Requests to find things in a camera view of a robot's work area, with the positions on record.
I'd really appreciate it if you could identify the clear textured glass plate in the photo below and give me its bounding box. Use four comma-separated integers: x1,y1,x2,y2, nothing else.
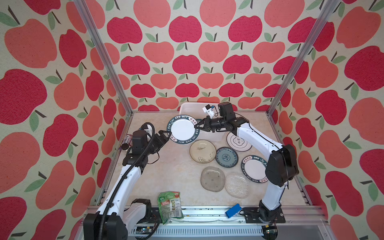
225,172,250,199

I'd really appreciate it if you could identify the white plate green rim right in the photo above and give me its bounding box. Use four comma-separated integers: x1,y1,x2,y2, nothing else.
241,155,268,184

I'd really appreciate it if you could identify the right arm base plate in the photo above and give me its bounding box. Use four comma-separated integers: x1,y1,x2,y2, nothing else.
240,207,286,224

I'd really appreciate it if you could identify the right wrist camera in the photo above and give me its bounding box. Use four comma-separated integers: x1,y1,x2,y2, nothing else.
202,101,235,119

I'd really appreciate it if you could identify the blue patterned small plate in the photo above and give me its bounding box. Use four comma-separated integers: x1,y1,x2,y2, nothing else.
215,147,239,168

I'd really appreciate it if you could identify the aluminium frame post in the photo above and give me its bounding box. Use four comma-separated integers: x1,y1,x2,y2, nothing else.
267,0,341,117
74,0,133,117

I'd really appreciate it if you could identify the white plate cloud emblem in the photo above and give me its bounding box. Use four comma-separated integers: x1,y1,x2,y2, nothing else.
227,133,252,152

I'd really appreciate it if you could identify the white plastic bin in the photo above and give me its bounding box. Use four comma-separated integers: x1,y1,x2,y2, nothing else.
179,102,228,143

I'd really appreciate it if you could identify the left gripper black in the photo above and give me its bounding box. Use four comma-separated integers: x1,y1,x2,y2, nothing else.
143,130,172,156

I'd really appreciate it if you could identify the left aluminium frame post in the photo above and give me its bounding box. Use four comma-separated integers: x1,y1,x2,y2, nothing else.
74,0,133,117

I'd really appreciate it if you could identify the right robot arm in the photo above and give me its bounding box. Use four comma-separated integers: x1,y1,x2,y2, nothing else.
195,116,299,213

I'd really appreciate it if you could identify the white plate green text rim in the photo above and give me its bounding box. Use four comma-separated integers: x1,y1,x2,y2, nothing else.
167,115,200,145

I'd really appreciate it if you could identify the blue small box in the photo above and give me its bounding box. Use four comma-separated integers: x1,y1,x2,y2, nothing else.
225,204,242,219

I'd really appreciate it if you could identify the green snack packet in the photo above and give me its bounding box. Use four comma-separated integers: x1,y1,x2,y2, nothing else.
158,191,184,224

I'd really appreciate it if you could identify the cream plate with plant drawing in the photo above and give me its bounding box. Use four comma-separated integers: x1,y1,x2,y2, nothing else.
190,140,217,164

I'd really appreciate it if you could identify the purple snack packet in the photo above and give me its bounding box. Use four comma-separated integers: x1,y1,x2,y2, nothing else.
122,134,133,147

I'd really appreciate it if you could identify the front aluminium rail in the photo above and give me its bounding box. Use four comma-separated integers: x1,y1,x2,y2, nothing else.
74,205,334,240

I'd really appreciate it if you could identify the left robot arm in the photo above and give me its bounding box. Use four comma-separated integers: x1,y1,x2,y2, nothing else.
83,122,172,240

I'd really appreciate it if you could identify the grey glass plate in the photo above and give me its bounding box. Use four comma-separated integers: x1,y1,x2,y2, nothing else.
200,167,226,192

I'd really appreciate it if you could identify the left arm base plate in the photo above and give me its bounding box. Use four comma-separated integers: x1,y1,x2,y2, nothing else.
137,207,162,224

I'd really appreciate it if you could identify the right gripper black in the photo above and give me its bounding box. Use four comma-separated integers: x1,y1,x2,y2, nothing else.
194,116,227,133

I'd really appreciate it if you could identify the right aluminium frame post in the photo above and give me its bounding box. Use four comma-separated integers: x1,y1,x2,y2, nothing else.
267,0,341,117

